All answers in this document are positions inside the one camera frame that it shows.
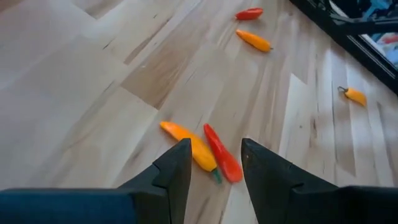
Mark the yellow chili with green stem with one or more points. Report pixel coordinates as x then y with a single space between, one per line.
202 155

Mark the yellow-orange chili pepper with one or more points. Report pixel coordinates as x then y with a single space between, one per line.
253 40

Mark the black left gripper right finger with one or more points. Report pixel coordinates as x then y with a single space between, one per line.
280 199

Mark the small yellow chili pepper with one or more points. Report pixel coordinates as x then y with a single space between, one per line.
356 96

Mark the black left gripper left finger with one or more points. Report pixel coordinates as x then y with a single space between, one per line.
155 199

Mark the black aluminium table frame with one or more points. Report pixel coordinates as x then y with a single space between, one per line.
342 35

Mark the long red chili pepper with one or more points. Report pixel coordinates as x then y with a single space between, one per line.
224 158

